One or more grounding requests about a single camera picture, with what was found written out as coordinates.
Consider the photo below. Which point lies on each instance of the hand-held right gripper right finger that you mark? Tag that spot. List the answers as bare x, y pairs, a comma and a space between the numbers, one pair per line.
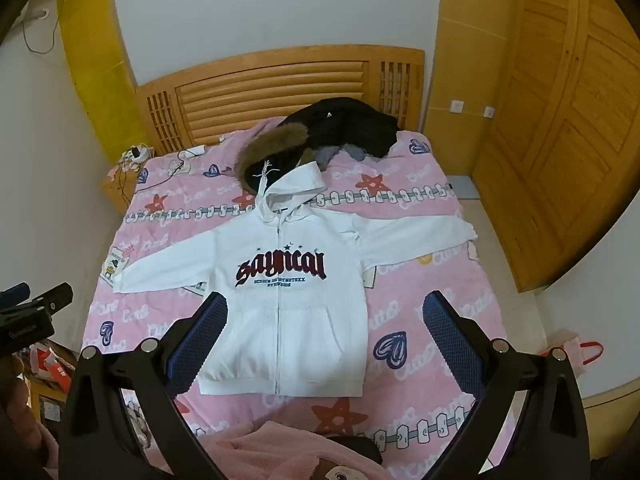
452, 345

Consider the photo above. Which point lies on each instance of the person's pink fleece clothing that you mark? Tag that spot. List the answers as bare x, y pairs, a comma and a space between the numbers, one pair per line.
280, 452

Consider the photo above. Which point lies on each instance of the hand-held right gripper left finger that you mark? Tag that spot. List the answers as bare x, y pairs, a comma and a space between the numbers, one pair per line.
200, 340

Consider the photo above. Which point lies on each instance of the wooden slatted headboard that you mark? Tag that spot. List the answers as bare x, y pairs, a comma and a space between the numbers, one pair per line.
275, 90

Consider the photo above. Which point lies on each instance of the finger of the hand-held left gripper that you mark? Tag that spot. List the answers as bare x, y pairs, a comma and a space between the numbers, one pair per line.
52, 300
15, 292

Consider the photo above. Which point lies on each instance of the wooden wardrobe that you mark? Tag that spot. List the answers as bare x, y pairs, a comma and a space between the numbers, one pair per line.
565, 135

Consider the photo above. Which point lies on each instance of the grey fuzzy cloth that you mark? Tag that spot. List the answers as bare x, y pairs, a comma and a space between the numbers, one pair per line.
327, 155

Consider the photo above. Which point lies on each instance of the white printed zip hoodie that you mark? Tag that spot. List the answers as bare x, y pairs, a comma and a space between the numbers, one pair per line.
300, 320

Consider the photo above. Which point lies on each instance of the black coat with fur hood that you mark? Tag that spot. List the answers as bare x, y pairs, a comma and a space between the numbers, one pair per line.
350, 120

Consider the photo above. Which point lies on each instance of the wooden nightstand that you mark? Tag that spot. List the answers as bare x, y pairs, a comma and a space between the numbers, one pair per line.
112, 190

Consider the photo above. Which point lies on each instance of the pink printed blanket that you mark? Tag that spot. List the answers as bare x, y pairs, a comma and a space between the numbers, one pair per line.
415, 210

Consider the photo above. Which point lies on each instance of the white power strip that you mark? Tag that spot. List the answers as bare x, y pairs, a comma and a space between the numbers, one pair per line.
137, 152

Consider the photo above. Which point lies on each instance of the pink fleece cloth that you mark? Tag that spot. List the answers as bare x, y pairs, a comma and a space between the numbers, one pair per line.
250, 137

